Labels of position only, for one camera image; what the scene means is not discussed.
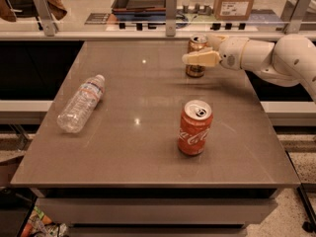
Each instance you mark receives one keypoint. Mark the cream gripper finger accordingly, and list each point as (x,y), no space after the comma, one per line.
(215,41)
(205,57)

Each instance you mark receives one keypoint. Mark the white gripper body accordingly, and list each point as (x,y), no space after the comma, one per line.
(232,55)

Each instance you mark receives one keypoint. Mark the orange-gold soda can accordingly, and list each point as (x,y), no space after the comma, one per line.
(196,43)

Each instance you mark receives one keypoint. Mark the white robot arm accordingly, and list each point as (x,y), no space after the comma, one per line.
(288,62)

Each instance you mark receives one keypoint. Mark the red Coca-Cola can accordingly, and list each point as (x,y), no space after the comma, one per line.
(195,123)

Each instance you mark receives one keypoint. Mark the brown cardboard box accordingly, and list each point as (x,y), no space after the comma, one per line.
(233,10)

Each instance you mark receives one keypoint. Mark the middle metal glass clamp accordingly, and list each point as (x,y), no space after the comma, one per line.
(171,12)

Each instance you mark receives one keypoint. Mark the metal glass clamp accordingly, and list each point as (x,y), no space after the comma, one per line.
(298,16)
(48,24)
(171,12)

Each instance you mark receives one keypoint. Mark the right metal glass clamp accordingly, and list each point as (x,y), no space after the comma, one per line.
(298,16)

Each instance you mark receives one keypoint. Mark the grey tray bin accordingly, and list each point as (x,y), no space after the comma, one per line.
(141,0)

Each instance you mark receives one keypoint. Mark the clear plastic water bottle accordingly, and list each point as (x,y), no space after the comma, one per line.
(77,111)

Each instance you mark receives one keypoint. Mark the brown jacket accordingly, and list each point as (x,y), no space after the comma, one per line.
(11,10)

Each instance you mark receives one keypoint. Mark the left metal glass clamp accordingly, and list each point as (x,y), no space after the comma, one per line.
(48,24)

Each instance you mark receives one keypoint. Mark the grey table drawer base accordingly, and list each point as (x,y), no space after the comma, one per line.
(157,217)

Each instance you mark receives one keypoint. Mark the colourful trash items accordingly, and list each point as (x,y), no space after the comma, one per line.
(40,225)

